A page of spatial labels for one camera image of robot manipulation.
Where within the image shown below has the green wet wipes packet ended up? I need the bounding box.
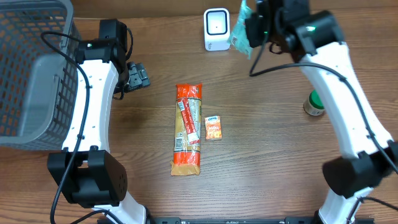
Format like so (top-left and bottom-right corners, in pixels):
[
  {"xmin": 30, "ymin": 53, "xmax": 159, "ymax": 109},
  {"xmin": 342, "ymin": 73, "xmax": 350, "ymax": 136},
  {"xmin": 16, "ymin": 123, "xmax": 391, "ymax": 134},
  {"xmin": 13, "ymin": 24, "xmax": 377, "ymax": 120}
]
[{"xmin": 228, "ymin": 0, "xmax": 253, "ymax": 59}]

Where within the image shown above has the orange spaghetti packet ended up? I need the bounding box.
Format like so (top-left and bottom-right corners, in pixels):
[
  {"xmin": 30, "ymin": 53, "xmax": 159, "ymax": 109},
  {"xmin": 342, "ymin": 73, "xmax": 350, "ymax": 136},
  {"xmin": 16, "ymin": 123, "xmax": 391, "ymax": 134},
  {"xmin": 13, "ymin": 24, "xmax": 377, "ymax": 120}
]
[{"xmin": 171, "ymin": 83, "xmax": 202, "ymax": 176}]

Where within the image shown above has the green lid glass jar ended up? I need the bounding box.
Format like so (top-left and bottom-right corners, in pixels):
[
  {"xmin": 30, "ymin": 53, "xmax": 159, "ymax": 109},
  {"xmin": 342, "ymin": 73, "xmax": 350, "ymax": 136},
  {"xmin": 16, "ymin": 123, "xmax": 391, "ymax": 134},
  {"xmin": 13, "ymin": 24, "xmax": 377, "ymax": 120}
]
[{"xmin": 303, "ymin": 90, "xmax": 325, "ymax": 116}]

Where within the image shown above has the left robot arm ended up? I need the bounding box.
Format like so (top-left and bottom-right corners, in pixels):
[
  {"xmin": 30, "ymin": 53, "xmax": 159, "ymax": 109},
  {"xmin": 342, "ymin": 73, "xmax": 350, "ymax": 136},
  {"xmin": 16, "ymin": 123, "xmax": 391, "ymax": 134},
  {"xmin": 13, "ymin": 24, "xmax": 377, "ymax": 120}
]
[{"xmin": 47, "ymin": 19, "xmax": 153, "ymax": 224}]

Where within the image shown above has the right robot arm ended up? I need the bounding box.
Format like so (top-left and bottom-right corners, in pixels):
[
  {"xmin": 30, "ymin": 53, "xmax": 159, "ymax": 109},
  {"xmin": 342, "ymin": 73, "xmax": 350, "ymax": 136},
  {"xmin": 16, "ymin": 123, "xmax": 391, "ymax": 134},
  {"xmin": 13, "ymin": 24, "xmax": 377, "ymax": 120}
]
[{"xmin": 245, "ymin": 1, "xmax": 397, "ymax": 223}]

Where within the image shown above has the white barcode scanner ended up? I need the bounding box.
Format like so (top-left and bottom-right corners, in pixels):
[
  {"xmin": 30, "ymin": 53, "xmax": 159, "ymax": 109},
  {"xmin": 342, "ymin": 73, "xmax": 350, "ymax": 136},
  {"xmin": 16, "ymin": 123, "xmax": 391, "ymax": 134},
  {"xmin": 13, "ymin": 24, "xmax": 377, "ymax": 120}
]
[{"xmin": 203, "ymin": 7, "xmax": 230, "ymax": 51}]

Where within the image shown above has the grey plastic mesh basket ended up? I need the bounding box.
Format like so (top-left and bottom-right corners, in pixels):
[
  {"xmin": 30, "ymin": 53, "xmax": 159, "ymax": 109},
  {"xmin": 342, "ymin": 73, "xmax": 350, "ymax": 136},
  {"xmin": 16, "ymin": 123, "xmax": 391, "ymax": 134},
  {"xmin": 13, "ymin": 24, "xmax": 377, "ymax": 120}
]
[{"xmin": 1, "ymin": 0, "xmax": 80, "ymax": 151}]

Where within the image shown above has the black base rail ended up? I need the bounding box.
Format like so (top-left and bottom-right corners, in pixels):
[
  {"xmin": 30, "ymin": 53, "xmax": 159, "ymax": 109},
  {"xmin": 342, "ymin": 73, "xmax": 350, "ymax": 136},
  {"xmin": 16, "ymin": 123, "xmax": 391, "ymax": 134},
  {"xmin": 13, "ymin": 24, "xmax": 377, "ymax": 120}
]
[{"xmin": 146, "ymin": 217, "xmax": 315, "ymax": 224}]

